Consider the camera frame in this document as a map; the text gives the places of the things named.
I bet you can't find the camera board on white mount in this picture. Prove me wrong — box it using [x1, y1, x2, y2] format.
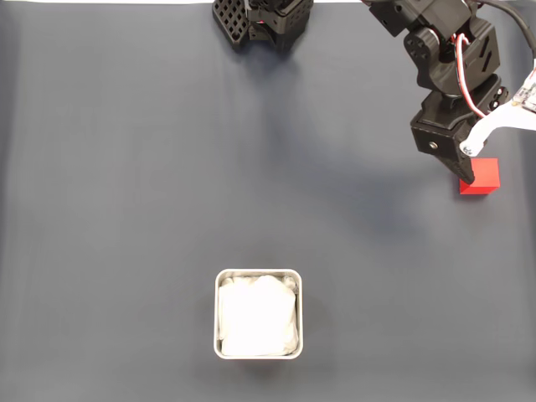
[459, 69, 536, 157]

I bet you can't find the square metal box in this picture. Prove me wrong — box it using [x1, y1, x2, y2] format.
[212, 268, 305, 360]

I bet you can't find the red white black servo wire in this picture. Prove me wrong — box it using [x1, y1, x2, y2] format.
[454, 33, 490, 119]

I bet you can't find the white crumpled cloth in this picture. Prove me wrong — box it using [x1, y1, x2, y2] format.
[217, 274, 301, 356]

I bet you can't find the black camera cable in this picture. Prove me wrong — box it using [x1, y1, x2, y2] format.
[477, 0, 536, 58]

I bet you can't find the red cube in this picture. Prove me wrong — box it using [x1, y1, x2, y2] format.
[459, 157, 502, 196]

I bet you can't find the dark grey table mat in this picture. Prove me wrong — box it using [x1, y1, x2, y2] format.
[0, 2, 536, 402]

